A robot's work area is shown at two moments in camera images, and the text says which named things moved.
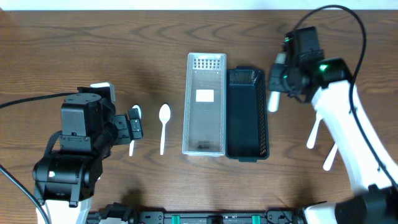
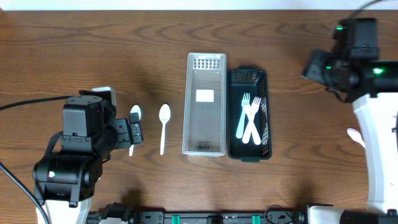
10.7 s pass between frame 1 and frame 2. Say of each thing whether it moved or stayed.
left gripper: stayed
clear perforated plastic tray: stayed
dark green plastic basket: stayed
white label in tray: stayed
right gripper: moved
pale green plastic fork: moved
